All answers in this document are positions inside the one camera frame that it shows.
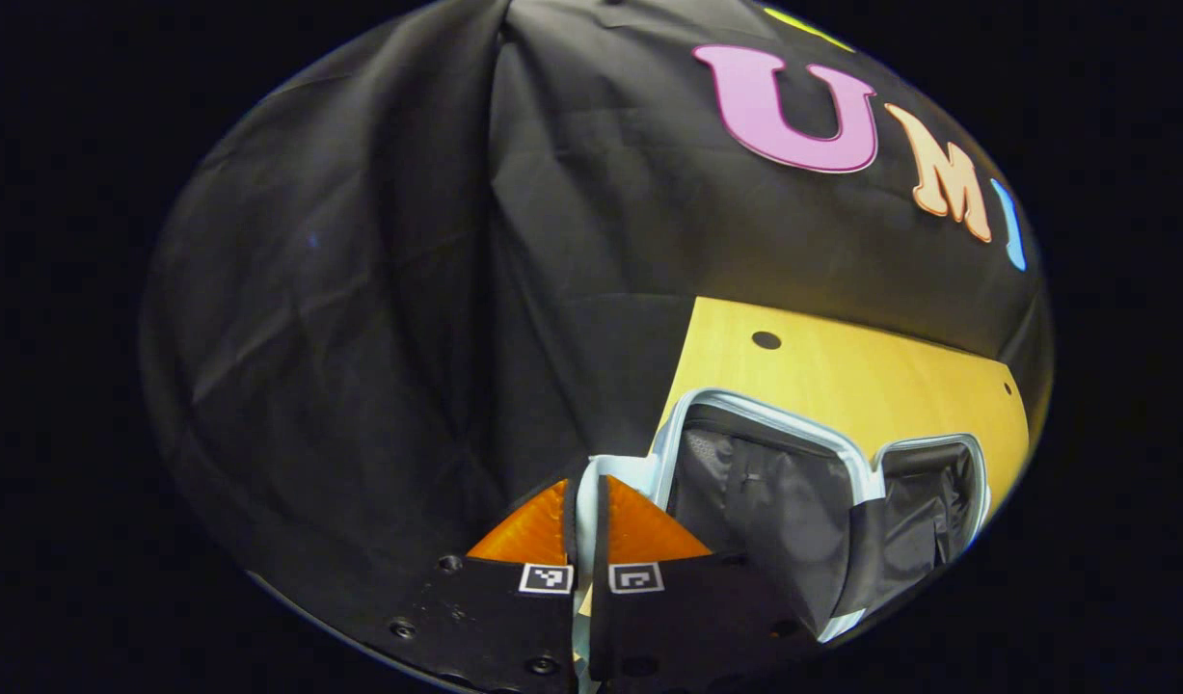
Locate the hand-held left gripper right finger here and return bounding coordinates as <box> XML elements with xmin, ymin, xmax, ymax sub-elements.
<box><xmin>589</xmin><ymin>474</ymin><xmax>825</xmax><ymax>691</ymax></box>

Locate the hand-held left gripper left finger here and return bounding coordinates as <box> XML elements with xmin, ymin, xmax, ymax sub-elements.
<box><xmin>360</xmin><ymin>477</ymin><xmax>578</xmax><ymax>694</ymax></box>

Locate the white suitcase with handle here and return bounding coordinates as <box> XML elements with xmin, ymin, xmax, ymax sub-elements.
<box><xmin>572</xmin><ymin>387</ymin><xmax>993</xmax><ymax>694</ymax></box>

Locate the black backdrop cloth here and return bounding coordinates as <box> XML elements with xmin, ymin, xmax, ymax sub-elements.
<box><xmin>138</xmin><ymin>0</ymin><xmax>1055</xmax><ymax>618</ymax></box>

